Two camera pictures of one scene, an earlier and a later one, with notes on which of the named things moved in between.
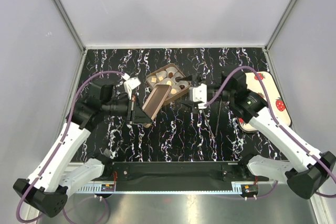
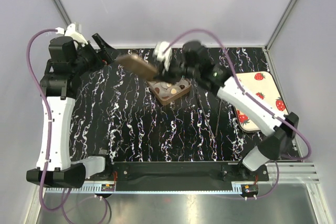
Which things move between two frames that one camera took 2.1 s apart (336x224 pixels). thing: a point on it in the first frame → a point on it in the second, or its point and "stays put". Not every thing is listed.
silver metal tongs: [218, 121] stays put
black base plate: [180, 176] stays put
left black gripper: [136, 114] → [101, 59]
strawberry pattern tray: [275, 99] stays put
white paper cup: [161, 74] → [165, 93]
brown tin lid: [155, 100] → [136, 63]
